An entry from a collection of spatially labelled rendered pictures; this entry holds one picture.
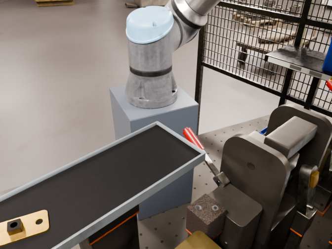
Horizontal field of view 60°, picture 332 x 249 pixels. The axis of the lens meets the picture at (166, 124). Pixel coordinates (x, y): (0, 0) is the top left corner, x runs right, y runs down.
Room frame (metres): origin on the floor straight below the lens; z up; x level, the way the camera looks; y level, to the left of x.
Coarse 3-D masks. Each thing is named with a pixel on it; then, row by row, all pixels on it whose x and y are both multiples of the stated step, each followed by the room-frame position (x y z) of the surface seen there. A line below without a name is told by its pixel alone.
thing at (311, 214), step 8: (296, 216) 0.41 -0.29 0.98; (304, 216) 0.40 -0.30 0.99; (312, 216) 0.40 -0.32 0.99; (296, 224) 0.40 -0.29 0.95; (304, 224) 0.39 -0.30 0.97; (296, 232) 0.40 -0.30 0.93; (304, 232) 0.39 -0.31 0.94; (288, 240) 0.41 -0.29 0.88; (296, 240) 0.40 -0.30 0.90; (288, 248) 0.40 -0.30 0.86; (296, 248) 0.41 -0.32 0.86
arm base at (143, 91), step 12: (132, 72) 0.70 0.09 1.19; (144, 72) 0.68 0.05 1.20; (156, 72) 0.68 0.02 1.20; (168, 72) 0.70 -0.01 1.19; (132, 84) 0.69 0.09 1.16; (144, 84) 0.67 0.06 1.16; (156, 84) 0.67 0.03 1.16; (168, 84) 0.69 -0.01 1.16; (132, 96) 0.68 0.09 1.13; (144, 96) 0.68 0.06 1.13; (156, 96) 0.66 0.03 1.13; (168, 96) 0.68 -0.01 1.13; (144, 108) 0.66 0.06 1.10; (156, 108) 0.66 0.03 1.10
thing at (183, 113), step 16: (112, 96) 0.75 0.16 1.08; (112, 112) 0.78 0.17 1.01; (128, 112) 0.64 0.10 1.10; (144, 112) 0.64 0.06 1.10; (160, 112) 0.64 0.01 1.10; (176, 112) 0.66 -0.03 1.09; (192, 112) 0.68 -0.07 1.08; (128, 128) 0.62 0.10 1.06; (176, 128) 0.66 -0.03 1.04; (192, 128) 0.68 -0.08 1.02; (192, 176) 0.68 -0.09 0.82; (160, 192) 0.63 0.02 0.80; (176, 192) 0.66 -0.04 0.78; (144, 208) 0.61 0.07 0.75; (160, 208) 0.63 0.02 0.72
